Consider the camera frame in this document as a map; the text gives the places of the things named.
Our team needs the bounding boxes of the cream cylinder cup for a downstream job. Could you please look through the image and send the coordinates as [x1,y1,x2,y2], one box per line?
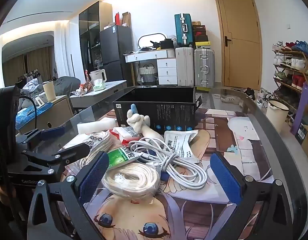
[42,81,56,102]

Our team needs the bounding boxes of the white electric kettle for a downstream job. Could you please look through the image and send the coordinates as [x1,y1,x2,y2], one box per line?
[89,69,107,85]

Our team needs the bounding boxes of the beige wooden cabinet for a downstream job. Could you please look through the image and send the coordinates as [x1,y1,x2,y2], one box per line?
[16,95,74,135]

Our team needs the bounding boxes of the woven basket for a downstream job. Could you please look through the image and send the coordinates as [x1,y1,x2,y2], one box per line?
[139,65,158,83]

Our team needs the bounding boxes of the white charging cable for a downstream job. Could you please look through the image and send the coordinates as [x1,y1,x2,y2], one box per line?
[128,137,207,190]

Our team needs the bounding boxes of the white desk with drawers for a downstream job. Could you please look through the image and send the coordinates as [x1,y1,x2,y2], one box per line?
[124,49,178,85]

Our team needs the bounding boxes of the wooden shoe rack with shoes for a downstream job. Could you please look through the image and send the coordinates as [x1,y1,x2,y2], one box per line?
[272,40,308,92]

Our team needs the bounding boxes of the cartoon printed table mat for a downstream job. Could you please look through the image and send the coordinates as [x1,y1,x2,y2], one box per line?
[61,107,275,240]

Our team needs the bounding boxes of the coil of white rope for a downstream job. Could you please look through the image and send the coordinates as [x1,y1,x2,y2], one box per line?
[101,164,161,202]

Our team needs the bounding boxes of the white enamel basin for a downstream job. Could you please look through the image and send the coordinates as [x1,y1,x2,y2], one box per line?
[265,99,290,127]

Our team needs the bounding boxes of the wooden door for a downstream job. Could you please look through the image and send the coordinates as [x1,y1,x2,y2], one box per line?
[214,0,263,90]

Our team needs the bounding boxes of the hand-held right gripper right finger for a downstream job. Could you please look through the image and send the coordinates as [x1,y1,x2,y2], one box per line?
[210,152,294,240]

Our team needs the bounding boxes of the flat cardboard pieces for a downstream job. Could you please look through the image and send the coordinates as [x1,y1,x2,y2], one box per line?
[122,12,132,28]

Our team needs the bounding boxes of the black shoe box red logo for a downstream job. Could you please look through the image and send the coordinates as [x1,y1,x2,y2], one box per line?
[192,26,207,36]

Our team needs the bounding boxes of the oval white mirror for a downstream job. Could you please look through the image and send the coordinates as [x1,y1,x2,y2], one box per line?
[137,32,167,49]

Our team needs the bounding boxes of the silver suitcase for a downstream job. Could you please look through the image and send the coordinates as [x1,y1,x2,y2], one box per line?
[193,48,215,88]

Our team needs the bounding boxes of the beige hand-shaped plush toy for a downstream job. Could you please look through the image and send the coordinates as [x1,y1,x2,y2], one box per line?
[126,103,164,140]

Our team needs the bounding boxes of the pile of clothes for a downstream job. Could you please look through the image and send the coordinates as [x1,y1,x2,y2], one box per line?
[19,76,45,110]

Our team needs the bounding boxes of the scattered sneakers and slippers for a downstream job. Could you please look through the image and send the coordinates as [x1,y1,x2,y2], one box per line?
[220,87,275,109]

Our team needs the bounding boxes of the green tissue box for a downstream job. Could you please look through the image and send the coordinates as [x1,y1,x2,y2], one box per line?
[93,79,108,92]

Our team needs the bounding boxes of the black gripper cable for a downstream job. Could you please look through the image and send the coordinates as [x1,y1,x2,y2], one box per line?
[19,95,40,133]

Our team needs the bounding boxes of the dark grey bean bag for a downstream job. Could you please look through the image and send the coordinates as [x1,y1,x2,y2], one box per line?
[54,76,81,97]

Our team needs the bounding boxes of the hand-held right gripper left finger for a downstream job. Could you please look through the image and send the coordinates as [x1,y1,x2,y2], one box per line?
[27,151,112,240]

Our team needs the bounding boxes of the white foil pouch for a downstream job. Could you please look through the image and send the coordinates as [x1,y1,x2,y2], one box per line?
[164,129,203,164]

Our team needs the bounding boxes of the grey side table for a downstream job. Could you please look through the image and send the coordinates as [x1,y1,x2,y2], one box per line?
[69,80,127,110]

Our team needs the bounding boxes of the red snack bag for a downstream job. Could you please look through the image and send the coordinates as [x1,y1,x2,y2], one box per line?
[80,76,93,94]

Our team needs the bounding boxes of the dark grey fridge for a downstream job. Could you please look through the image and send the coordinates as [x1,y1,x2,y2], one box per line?
[99,25,134,82]

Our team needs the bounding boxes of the red and white packet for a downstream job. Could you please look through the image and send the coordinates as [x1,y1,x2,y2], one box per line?
[109,126,142,145]

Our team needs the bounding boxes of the black cardboard box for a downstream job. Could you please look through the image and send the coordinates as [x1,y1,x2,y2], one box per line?
[112,86,203,134]

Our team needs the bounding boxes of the clear bag with black print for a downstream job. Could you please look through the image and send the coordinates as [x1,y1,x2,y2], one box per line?
[62,131,113,167]

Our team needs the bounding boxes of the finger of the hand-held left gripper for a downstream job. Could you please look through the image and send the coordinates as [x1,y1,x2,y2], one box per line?
[16,127,66,150]
[22,144,92,177]

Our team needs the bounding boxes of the green medicine packet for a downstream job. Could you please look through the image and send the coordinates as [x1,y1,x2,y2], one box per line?
[107,147,147,172]

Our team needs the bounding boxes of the teal suitcase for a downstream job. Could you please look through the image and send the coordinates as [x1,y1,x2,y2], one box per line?
[174,14,194,47]

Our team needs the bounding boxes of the white foam block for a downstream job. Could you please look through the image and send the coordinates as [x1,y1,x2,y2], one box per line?
[77,119,117,134]

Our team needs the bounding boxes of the blue plastic bag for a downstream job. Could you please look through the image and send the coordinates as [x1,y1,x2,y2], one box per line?
[16,102,53,130]

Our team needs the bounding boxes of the white suitcase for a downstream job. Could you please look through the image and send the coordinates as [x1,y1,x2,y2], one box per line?
[175,47,195,87]

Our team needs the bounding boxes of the tall dark glass cabinet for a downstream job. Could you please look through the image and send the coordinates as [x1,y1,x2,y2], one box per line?
[78,1,113,77]

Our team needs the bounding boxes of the beige curtains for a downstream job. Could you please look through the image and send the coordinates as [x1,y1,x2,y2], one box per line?
[2,46,54,85]

